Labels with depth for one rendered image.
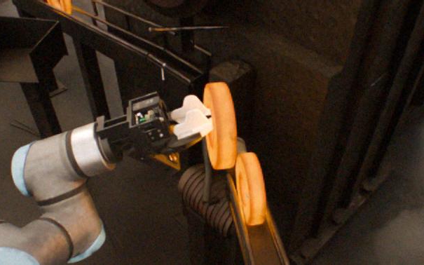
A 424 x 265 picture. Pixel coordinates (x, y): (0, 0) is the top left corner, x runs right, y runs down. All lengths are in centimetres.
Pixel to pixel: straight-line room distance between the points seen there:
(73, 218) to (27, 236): 9
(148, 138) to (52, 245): 23
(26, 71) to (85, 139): 84
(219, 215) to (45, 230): 51
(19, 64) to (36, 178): 87
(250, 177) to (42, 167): 39
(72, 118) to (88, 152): 152
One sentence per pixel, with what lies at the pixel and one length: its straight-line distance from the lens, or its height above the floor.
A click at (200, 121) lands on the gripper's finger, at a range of 70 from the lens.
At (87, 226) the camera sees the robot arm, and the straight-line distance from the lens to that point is 77.
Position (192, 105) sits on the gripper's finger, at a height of 94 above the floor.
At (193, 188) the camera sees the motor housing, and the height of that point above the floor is 52.
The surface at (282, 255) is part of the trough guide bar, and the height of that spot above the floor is 70.
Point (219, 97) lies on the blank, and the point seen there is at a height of 98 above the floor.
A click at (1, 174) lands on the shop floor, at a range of 207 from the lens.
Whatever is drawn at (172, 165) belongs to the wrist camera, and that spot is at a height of 83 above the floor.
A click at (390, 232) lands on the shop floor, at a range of 181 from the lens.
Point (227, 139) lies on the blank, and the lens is 67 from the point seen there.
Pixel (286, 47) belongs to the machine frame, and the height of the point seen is 87.
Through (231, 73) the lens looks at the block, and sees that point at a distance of 104.
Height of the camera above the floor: 141
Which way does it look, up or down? 44 degrees down
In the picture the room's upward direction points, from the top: straight up
